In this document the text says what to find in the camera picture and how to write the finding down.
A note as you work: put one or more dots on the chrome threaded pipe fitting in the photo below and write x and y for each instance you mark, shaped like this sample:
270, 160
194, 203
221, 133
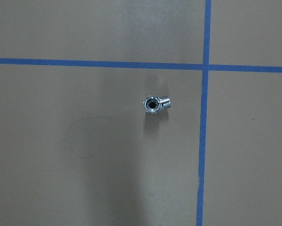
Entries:
153, 104

